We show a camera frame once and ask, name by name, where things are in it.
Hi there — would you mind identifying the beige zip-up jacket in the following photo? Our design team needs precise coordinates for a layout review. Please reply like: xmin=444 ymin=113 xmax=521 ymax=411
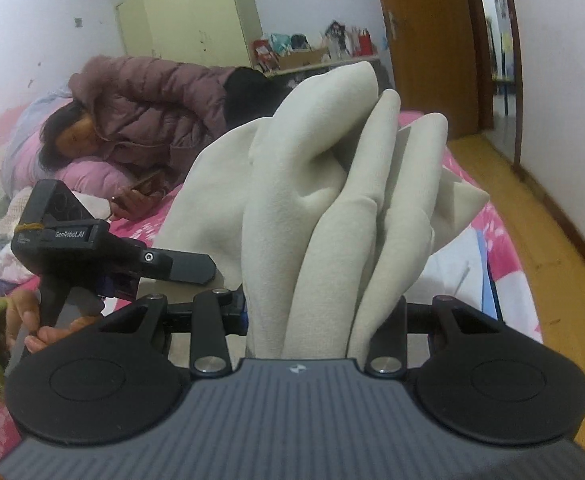
xmin=154 ymin=62 xmax=489 ymax=361

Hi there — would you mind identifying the operator left hand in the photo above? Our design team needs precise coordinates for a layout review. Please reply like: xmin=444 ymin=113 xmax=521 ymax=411
xmin=5 ymin=289 xmax=102 ymax=353

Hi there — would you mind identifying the cream fleece garment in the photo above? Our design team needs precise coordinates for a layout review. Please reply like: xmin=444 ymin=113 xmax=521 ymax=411
xmin=72 ymin=192 xmax=111 ymax=220

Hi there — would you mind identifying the pink checkered knit blanket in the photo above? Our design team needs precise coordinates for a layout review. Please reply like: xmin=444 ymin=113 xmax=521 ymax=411
xmin=0 ymin=186 xmax=33 ymax=240

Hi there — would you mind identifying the white pale pink garment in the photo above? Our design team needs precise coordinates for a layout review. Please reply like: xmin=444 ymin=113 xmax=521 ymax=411
xmin=0 ymin=246 xmax=34 ymax=285

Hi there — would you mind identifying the pink grey rolled duvet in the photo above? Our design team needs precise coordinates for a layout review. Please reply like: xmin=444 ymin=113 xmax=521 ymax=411
xmin=0 ymin=84 xmax=138 ymax=201

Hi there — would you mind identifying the folded white towel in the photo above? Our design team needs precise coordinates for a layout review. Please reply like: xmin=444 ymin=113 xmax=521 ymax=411
xmin=405 ymin=226 xmax=498 ymax=318

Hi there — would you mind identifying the person in mauve puffer coat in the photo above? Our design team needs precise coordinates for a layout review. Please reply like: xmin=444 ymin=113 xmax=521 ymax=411
xmin=38 ymin=55 xmax=290 ymax=220

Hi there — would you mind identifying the cluttered side table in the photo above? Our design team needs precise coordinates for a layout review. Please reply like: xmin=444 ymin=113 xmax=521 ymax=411
xmin=252 ymin=21 xmax=381 ymax=78

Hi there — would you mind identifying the yellow-green wardrobe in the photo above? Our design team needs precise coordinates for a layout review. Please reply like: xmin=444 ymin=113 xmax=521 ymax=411
xmin=117 ymin=0 xmax=262 ymax=67

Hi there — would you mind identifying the brown wooden door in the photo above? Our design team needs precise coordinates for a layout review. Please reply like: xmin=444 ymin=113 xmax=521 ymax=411
xmin=381 ymin=0 xmax=493 ymax=140

